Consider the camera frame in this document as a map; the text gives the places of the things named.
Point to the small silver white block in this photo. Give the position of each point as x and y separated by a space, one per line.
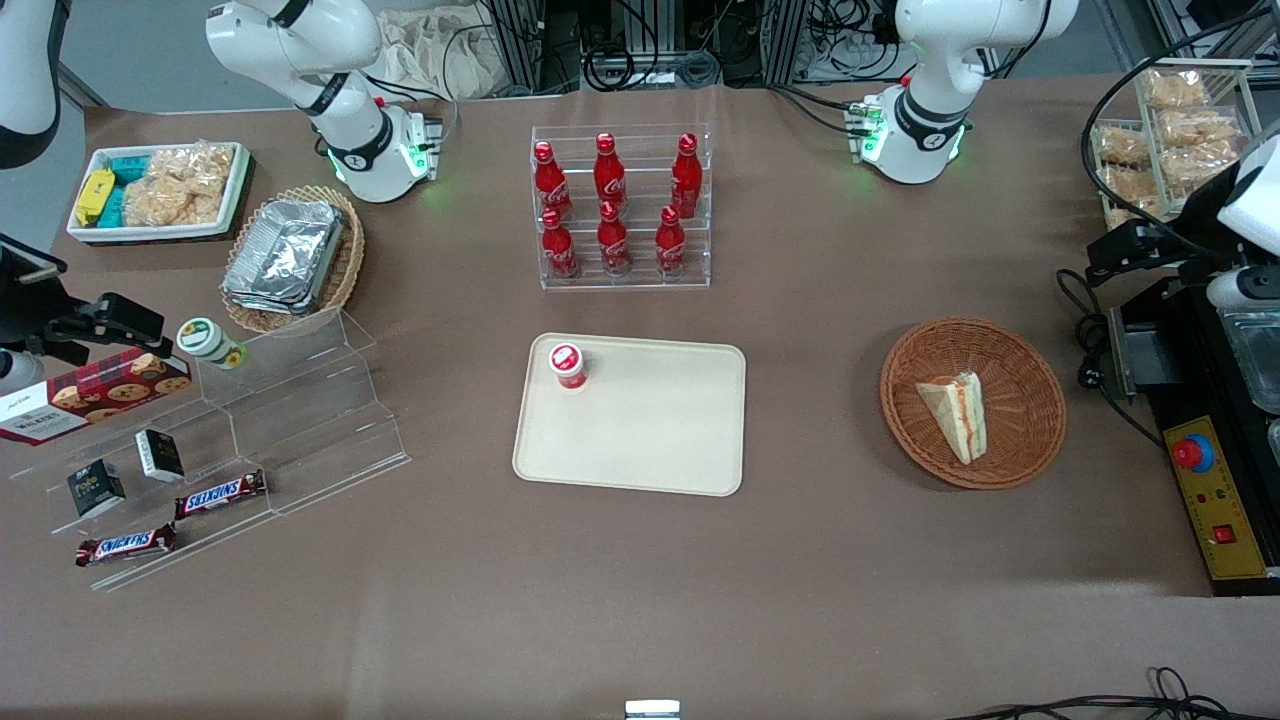
652 710

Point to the yellow snack packet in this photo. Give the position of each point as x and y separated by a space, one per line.
93 198

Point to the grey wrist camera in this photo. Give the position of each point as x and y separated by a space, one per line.
18 373
1245 288

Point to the black machine with yellow panel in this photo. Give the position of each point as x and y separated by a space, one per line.
1180 340

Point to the aluminium frame post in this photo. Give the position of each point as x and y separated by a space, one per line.
782 35
520 40

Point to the red lidded small cup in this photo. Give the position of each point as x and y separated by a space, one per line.
567 365

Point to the clear acrylic bottle rack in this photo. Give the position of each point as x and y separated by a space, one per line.
640 280

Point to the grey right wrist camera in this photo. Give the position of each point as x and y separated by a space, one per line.
18 373

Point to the red emergency stop button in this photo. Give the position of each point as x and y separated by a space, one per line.
1192 454

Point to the clear acrylic snack shelf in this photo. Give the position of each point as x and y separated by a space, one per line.
1245 90

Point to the red tartan cookie box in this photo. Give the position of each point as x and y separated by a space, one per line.
95 395

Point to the clear bag of fried snacks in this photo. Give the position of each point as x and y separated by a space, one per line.
1198 127
1175 90
1130 190
1195 165
1122 146

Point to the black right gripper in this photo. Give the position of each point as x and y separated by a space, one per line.
22 306

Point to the white rectangular plastic bin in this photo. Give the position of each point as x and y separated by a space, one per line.
200 232

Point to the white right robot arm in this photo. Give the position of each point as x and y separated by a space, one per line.
350 130

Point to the beige plastic tray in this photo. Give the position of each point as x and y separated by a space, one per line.
650 430

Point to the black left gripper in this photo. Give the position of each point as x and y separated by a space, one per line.
1172 247

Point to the round brown wicker basket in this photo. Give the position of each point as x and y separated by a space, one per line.
1020 400

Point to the Snickers chocolate bar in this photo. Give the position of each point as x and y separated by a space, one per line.
125 545
220 494

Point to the triangle sandwich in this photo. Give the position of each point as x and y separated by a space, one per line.
955 415

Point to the silver foil container stack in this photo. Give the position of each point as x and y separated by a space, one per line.
285 255

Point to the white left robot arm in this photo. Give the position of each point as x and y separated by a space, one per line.
930 110

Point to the clear bag of rice crackers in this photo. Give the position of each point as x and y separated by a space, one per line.
180 185

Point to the green lidded white cup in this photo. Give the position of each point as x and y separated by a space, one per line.
205 340

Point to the clear acrylic stepped shelf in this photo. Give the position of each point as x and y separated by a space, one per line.
300 420

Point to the small black box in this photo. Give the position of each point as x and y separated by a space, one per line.
96 489
160 455

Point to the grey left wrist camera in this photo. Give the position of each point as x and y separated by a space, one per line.
1245 288

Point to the red cola bottle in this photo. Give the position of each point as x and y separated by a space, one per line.
670 245
610 175
560 248
686 180
614 243
550 185

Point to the oval wicker basket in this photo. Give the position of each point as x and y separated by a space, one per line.
350 255

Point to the teal snack packet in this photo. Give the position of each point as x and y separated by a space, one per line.
128 168
113 208

